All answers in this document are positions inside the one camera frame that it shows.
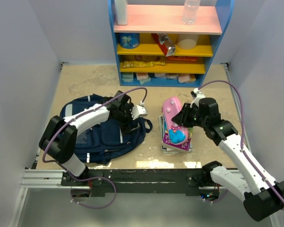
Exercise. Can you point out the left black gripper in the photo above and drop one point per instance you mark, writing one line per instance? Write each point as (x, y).
(125, 126)

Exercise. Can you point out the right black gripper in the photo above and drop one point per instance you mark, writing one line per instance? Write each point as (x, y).
(181, 118)

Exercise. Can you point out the pink blue pencil case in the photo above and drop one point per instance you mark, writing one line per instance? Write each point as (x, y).
(171, 107)

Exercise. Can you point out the navy blue backpack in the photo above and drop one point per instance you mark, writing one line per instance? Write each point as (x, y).
(104, 142)

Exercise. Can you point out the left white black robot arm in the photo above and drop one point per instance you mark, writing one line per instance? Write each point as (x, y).
(76, 117)

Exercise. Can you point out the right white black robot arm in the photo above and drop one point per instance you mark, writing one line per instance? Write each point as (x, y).
(262, 195)

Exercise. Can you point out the green sponge pack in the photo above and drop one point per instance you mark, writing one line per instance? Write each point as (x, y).
(127, 77)

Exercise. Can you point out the orange pink sponge pack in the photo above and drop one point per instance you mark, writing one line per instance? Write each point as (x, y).
(186, 78)

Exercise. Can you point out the yellow snack bag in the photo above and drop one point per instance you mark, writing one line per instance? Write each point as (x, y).
(141, 64)

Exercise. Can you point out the stack of books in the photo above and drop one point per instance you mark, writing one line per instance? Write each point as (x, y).
(167, 146)

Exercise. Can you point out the orange flat box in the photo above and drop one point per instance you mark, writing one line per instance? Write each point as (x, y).
(181, 59)

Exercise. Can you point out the blue shelf unit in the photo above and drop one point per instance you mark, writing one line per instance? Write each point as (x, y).
(155, 42)

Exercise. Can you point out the blue round can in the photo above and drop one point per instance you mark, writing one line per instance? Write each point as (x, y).
(129, 40)

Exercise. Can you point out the red silver snack box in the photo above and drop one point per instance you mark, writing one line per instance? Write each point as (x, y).
(164, 43)

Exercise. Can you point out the white plastic tub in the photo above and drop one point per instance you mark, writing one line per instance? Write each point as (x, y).
(187, 41)

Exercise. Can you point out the clear plastic water bottle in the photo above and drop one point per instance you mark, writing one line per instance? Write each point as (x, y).
(190, 11)

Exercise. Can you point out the white cylinder bottle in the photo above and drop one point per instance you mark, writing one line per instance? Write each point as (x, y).
(121, 12)

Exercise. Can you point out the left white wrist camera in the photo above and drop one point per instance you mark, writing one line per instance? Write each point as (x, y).
(139, 111)

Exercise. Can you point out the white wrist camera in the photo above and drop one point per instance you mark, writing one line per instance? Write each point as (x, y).
(197, 96)
(139, 111)

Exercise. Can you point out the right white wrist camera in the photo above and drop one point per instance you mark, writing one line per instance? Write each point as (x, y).
(197, 96)

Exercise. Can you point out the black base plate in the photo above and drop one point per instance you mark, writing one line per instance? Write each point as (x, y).
(190, 182)

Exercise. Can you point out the aluminium frame rail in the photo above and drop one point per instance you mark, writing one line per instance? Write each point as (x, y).
(34, 178)

